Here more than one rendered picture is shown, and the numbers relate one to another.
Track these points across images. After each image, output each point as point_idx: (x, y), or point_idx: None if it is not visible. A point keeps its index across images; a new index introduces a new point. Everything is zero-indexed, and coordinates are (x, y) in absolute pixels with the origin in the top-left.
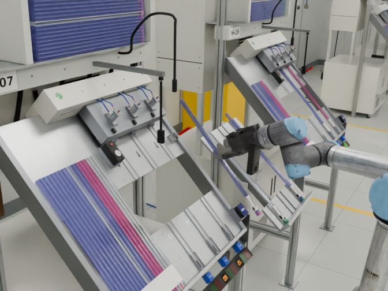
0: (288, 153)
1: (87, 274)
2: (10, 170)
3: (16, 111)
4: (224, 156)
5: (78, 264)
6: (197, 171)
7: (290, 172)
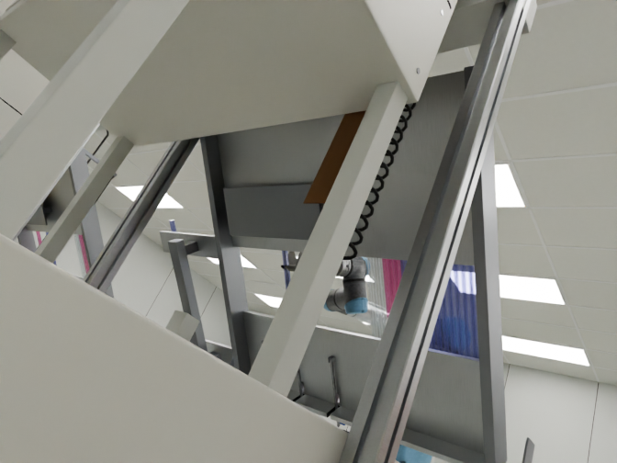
0: (364, 287)
1: (501, 353)
2: (488, 149)
3: None
4: None
5: (499, 335)
6: (240, 278)
7: (364, 305)
